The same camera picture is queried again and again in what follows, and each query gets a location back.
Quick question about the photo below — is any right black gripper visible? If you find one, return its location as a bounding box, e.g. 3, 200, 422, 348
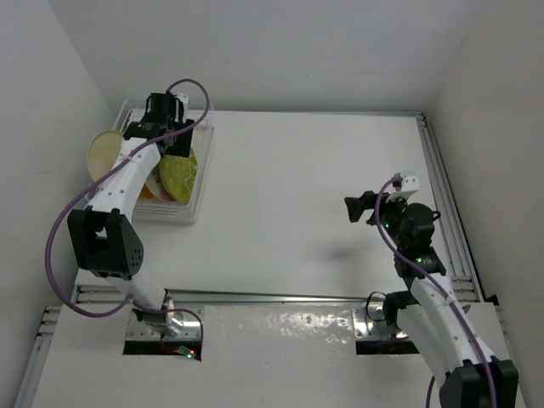
345, 190, 408, 250

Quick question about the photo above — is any green dotted plate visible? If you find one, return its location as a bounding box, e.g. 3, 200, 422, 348
159, 149, 198, 202

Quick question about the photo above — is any white pink floral plate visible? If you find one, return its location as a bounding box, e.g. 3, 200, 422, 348
145, 178, 177, 202

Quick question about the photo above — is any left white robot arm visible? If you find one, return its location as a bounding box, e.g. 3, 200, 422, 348
67, 92, 192, 337

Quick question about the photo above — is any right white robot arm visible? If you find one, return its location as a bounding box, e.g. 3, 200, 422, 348
344, 191, 519, 407

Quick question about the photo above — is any cream round plate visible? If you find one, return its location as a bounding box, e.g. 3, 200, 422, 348
87, 129, 123, 182

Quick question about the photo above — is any orange dotted plate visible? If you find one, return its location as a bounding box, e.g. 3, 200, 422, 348
139, 185, 154, 200

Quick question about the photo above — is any white foreground cover board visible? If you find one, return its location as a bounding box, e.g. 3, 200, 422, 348
31, 302, 528, 408

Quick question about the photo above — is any small green circuit board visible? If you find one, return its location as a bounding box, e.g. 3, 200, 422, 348
160, 338, 196, 360

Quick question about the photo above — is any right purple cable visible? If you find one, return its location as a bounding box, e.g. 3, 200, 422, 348
374, 178, 498, 408

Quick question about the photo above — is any purple cable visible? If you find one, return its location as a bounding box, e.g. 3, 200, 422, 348
374, 178, 498, 408
44, 78, 211, 360

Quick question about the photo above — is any white wire dish rack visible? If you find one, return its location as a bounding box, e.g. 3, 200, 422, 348
112, 99, 213, 224

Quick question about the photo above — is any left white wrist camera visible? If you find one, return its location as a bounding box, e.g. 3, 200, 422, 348
173, 93, 190, 111

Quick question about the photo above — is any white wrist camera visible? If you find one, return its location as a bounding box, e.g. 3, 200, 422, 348
387, 171, 420, 202
173, 93, 190, 111

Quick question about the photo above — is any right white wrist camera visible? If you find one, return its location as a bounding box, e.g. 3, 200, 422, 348
387, 171, 420, 202

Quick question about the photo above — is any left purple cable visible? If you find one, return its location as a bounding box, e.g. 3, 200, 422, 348
44, 78, 211, 360

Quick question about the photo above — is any front aluminium frame rail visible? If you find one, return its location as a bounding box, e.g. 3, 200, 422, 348
76, 279, 479, 303

